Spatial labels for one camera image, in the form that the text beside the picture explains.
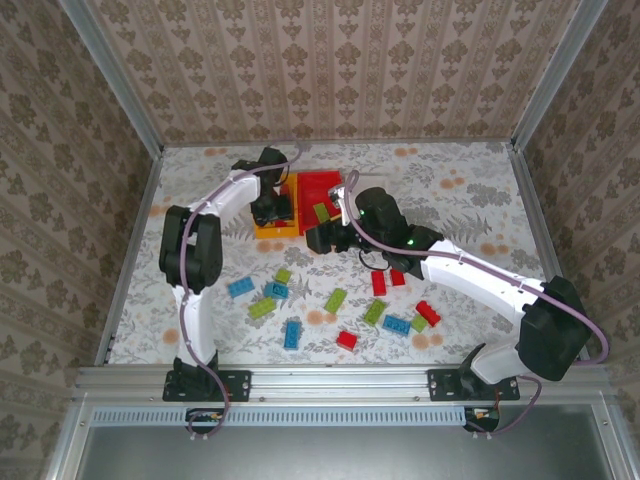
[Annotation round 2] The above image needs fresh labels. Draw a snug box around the yellow plastic bin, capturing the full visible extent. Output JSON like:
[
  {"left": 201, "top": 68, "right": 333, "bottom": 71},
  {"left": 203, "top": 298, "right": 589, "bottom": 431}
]
[{"left": 253, "top": 172, "right": 301, "bottom": 242}]

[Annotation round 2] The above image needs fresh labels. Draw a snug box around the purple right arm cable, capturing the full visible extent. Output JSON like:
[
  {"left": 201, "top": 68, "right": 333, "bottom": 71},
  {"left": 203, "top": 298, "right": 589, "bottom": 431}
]
[{"left": 342, "top": 169, "right": 611, "bottom": 441}]

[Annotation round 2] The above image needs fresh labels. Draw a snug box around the aluminium table edge rail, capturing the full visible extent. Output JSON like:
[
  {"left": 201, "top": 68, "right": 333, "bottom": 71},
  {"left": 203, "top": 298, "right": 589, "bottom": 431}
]
[
  {"left": 509, "top": 144, "right": 591, "bottom": 364},
  {"left": 160, "top": 137, "right": 516, "bottom": 150},
  {"left": 94, "top": 147, "right": 166, "bottom": 366}
]

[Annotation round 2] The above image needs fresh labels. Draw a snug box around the red plastic bin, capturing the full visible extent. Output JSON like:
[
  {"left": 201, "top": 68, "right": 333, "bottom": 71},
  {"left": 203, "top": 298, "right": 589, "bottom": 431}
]
[{"left": 296, "top": 170, "right": 351, "bottom": 237}]

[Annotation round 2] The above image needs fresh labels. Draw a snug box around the grey metal sheet panel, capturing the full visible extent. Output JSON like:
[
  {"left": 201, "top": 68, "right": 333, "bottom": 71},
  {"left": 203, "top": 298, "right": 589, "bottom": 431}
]
[{"left": 74, "top": 424, "right": 624, "bottom": 480}]

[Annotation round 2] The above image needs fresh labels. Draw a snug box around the aluminium frame post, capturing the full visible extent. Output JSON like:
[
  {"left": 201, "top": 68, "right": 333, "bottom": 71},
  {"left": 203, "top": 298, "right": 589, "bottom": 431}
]
[
  {"left": 58, "top": 0, "right": 166, "bottom": 156},
  {"left": 509, "top": 0, "right": 609, "bottom": 151}
]

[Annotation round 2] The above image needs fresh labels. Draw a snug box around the black power connector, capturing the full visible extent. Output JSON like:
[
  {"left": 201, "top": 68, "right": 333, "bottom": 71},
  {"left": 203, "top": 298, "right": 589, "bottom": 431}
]
[
  {"left": 463, "top": 407, "right": 501, "bottom": 434},
  {"left": 185, "top": 407, "right": 227, "bottom": 435}
]

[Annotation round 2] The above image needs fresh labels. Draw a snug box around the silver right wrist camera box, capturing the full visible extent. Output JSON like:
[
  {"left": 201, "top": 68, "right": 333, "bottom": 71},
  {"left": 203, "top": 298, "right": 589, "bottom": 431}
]
[{"left": 327, "top": 182, "right": 351, "bottom": 216}]

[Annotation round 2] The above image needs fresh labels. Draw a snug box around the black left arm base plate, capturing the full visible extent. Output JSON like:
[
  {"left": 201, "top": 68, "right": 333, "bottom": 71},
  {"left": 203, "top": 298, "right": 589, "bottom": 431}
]
[{"left": 162, "top": 368, "right": 252, "bottom": 403}]

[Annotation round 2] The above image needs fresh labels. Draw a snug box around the floral patterned table cover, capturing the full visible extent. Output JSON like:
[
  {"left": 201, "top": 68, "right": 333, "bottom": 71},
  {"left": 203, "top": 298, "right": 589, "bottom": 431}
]
[{"left": 107, "top": 141, "right": 571, "bottom": 366}]

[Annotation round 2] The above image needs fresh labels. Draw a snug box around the aluminium lower frame rail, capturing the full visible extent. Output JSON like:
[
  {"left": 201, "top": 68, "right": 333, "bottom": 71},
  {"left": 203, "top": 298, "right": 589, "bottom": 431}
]
[
  {"left": 44, "top": 394, "right": 96, "bottom": 480},
  {"left": 592, "top": 394, "right": 639, "bottom": 480}
]

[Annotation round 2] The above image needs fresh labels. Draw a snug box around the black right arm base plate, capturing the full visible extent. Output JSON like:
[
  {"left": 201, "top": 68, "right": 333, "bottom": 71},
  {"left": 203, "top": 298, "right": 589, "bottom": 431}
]
[{"left": 427, "top": 368, "right": 521, "bottom": 402}]

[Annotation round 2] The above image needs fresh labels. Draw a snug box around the wide aluminium mounting rail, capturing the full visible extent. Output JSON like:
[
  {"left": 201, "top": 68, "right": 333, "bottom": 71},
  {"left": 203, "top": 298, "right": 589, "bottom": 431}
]
[{"left": 74, "top": 363, "right": 619, "bottom": 402}]

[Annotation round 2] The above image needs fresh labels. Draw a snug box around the slotted white cable duct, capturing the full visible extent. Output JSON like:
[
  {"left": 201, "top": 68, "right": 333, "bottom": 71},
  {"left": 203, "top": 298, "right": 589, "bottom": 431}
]
[{"left": 92, "top": 405, "right": 469, "bottom": 427}]

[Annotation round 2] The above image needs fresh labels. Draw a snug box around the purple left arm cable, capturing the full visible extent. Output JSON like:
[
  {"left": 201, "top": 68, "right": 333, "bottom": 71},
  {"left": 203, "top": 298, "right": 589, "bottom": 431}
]
[{"left": 177, "top": 142, "right": 309, "bottom": 444}]

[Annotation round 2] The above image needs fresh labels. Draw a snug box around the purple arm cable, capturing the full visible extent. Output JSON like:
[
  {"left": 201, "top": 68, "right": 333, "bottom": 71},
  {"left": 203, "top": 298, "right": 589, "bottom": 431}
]
[
  {"left": 177, "top": 142, "right": 309, "bottom": 444},
  {"left": 342, "top": 169, "right": 611, "bottom": 441}
]

